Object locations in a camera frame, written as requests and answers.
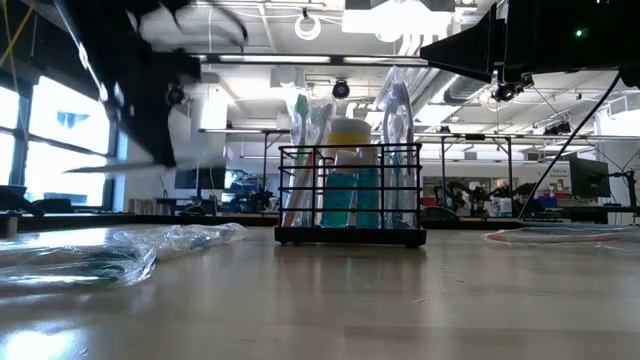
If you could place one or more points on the black computer monitor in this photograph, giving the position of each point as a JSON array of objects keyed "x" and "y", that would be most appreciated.
[{"x": 590, "y": 177}]

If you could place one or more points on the white ceiling light panel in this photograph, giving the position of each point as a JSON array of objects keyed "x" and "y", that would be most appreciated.
[{"x": 400, "y": 22}]

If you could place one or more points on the black background workstation frame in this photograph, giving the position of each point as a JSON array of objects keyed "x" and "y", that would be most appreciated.
[
  {"x": 509, "y": 160},
  {"x": 265, "y": 160}
]

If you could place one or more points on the black aluminium table frame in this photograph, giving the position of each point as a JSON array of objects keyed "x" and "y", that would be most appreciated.
[{"x": 225, "y": 220}]

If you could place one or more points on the yellow canister with white lid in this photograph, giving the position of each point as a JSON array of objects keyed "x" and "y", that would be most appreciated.
[{"x": 350, "y": 137}]

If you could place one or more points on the long ceiling light bar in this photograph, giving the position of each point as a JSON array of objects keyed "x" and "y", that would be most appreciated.
[{"x": 275, "y": 59}]

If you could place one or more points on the black background robot arm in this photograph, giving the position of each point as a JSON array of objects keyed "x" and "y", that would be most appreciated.
[{"x": 457, "y": 192}]

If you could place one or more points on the row of wooden blocks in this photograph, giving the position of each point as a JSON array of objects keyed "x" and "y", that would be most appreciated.
[{"x": 142, "y": 204}]

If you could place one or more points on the blue toothbrush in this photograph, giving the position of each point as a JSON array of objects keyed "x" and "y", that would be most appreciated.
[
  {"x": 185, "y": 240},
  {"x": 50, "y": 247},
  {"x": 400, "y": 92}
]

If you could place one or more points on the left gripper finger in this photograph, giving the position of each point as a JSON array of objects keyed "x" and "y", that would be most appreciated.
[{"x": 157, "y": 140}]

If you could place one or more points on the large window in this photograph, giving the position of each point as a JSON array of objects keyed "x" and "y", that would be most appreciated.
[{"x": 50, "y": 140}]

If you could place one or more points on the orange toothbrush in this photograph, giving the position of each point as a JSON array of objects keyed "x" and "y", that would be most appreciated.
[{"x": 300, "y": 200}]

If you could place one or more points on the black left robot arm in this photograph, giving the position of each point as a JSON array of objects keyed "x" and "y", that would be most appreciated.
[{"x": 110, "y": 30}]

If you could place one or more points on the silver ventilation duct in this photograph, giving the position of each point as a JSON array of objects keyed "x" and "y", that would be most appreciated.
[{"x": 465, "y": 90}]

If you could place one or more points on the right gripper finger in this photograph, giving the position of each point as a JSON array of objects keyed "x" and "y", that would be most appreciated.
[{"x": 470, "y": 45}]

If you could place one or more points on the black ceiling camera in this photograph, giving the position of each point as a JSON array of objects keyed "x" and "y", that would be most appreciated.
[
  {"x": 505, "y": 92},
  {"x": 341, "y": 90}
]

